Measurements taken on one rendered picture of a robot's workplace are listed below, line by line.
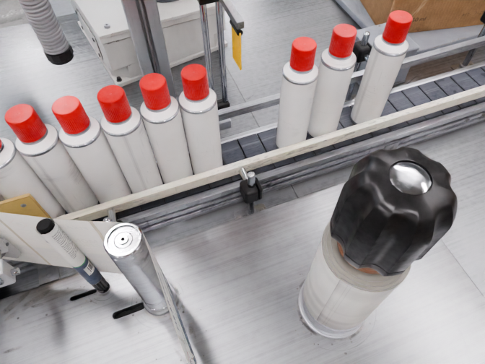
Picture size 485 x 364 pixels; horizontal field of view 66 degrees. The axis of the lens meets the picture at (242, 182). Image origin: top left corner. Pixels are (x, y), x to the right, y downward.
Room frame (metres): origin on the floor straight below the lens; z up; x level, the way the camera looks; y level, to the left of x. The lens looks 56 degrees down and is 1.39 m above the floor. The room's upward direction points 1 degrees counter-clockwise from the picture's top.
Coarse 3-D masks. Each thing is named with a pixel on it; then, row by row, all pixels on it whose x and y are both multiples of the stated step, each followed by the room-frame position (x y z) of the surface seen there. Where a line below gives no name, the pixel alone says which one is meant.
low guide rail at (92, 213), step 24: (456, 96) 0.51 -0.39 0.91; (480, 96) 0.52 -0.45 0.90; (384, 120) 0.45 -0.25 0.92; (408, 120) 0.47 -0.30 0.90; (312, 144) 0.40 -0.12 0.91; (216, 168) 0.35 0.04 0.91; (144, 192) 0.31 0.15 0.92; (168, 192) 0.32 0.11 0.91; (72, 216) 0.27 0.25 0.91; (96, 216) 0.28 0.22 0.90
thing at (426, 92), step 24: (480, 72) 0.61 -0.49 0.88; (408, 96) 0.54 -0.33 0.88; (432, 96) 0.54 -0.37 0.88; (240, 144) 0.43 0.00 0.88; (264, 144) 0.43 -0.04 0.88; (336, 144) 0.43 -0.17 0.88; (192, 168) 0.38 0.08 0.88; (264, 168) 0.38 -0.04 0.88; (192, 192) 0.33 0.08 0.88; (120, 216) 0.29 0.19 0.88
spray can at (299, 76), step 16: (304, 48) 0.42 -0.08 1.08; (288, 64) 0.44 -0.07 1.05; (304, 64) 0.42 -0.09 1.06; (288, 80) 0.41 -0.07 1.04; (304, 80) 0.41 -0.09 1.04; (288, 96) 0.41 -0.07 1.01; (304, 96) 0.41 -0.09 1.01; (288, 112) 0.41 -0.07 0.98; (304, 112) 0.41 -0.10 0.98; (288, 128) 0.41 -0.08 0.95; (304, 128) 0.41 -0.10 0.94; (288, 144) 0.41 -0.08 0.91
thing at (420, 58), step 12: (444, 48) 0.58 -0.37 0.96; (456, 48) 0.58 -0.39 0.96; (468, 48) 0.59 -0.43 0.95; (408, 60) 0.55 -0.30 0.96; (420, 60) 0.55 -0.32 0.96; (432, 60) 0.56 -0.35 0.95; (360, 72) 0.52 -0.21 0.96; (276, 96) 0.46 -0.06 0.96; (228, 108) 0.44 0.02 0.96; (240, 108) 0.44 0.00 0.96; (252, 108) 0.44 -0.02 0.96
